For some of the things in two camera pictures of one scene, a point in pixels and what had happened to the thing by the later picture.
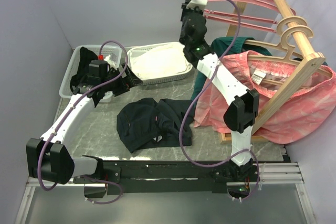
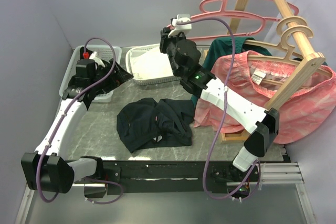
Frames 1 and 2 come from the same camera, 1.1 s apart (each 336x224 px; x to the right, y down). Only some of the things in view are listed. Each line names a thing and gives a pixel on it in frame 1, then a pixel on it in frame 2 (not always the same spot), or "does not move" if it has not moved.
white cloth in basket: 157,60 does not move
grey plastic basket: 113,53 does not move
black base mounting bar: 164,177 does not move
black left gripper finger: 132,80 -> 118,75
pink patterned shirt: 308,106 does not move
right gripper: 186,10 -> 164,35
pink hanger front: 242,17 -> 216,7
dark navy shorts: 145,123 does not move
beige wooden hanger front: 289,46 does not move
